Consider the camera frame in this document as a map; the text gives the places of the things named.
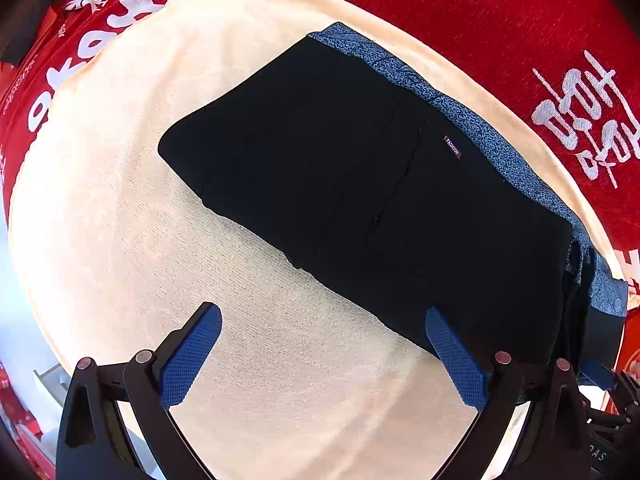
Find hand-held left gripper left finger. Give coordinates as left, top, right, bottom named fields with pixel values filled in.
left=56, top=301, right=224, bottom=480

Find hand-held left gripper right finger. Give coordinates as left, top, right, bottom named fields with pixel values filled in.
left=424, top=306, right=594, bottom=480

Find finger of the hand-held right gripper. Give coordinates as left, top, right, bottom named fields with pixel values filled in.
left=580, top=357, right=618, bottom=393

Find black pants with floral stripe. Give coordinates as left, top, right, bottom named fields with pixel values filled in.
left=157, top=21, right=629, bottom=377

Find grey metal part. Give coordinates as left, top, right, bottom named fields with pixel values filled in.
left=32, top=367, right=69, bottom=402

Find cream towel blanket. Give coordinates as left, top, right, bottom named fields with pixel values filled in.
left=7, top=0, right=629, bottom=480

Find red boxes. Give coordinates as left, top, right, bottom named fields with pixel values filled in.
left=0, top=360, right=57, bottom=467

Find red printed blanket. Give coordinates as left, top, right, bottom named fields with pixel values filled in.
left=0, top=0, right=640, bottom=311

